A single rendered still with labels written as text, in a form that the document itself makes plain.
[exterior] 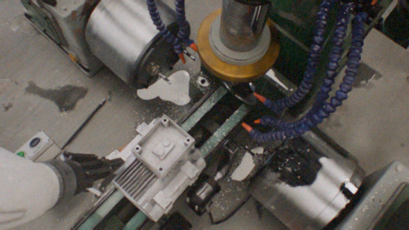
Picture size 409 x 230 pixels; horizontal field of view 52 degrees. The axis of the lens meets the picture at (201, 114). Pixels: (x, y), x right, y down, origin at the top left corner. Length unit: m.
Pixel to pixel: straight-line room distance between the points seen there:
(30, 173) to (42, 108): 0.76
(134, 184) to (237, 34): 0.45
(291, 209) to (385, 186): 0.22
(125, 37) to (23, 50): 0.56
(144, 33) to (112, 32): 0.09
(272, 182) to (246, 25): 0.41
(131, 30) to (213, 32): 0.31
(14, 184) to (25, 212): 0.05
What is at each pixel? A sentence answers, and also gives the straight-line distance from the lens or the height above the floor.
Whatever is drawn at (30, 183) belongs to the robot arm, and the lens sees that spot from 0.74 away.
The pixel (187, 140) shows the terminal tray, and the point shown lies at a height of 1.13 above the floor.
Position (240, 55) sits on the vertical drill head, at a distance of 0.88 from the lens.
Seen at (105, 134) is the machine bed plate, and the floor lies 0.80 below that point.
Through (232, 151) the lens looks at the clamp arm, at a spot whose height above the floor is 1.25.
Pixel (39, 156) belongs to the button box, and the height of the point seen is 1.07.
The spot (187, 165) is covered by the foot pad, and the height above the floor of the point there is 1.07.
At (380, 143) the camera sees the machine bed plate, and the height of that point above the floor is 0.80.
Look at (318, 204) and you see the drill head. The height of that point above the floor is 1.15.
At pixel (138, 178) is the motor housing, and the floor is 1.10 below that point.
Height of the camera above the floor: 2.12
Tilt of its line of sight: 69 degrees down
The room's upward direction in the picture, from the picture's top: 6 degrees clockwise
